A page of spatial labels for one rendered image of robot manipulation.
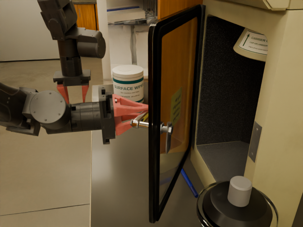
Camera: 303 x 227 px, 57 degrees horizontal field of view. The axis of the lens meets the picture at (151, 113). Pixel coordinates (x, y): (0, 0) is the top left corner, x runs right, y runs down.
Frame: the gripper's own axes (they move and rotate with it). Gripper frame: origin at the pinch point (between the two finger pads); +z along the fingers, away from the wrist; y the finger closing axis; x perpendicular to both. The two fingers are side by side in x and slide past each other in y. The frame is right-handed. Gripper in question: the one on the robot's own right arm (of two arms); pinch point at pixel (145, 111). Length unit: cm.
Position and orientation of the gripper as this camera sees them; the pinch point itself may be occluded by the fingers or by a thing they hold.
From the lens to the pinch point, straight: 57.4
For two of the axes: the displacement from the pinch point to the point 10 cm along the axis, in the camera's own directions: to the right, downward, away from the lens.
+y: -0.1, -8.9, -4.5
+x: -1.7, -4.4, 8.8
